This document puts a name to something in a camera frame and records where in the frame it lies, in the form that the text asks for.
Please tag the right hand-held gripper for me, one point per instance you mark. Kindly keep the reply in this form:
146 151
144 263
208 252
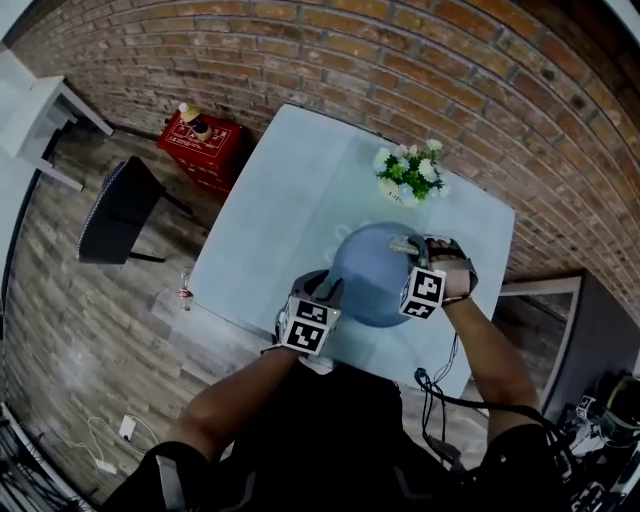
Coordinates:
422 295

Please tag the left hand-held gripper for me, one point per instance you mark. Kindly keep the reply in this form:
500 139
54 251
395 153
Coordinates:
305 327

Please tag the yellow-green sponge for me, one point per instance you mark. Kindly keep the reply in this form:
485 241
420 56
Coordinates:
402 244

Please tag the large blue plate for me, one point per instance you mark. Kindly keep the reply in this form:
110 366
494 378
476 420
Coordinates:
370 280

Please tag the person's right forearm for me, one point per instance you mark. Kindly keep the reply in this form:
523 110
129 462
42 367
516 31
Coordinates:
490 360

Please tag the person's left forearm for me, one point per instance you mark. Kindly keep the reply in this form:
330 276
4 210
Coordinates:
235 400

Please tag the person's right hand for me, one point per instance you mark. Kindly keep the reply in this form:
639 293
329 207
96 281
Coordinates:
457 280

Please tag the white flowers in cream pot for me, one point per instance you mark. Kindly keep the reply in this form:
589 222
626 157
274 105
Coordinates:
410 172

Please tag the light blue tablecloth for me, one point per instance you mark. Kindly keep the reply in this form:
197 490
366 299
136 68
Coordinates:
270 215

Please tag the clear plastic bottle red label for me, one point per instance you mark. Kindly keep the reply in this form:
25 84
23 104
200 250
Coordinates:
185 292

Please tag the person's black clothing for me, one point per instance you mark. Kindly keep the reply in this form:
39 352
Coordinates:
320 450

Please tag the red box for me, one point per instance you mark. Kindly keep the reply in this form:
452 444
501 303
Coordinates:
200 155

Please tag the dark-topped table with white legs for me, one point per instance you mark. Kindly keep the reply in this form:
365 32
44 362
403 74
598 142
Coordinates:
600 330

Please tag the bottle with white cap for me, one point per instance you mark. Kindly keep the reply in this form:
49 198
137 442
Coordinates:
194 122

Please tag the dark chair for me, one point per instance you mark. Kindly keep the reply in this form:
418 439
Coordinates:
120 210

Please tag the small black-white patterned block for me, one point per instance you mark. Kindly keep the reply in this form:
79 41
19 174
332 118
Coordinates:
585 407

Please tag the black equipment stand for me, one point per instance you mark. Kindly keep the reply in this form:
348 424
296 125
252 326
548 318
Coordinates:
605 475

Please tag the white side table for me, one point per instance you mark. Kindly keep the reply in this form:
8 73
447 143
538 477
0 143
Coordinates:
30 120

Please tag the black metal rack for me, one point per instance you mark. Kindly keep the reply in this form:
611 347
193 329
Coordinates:
25 475

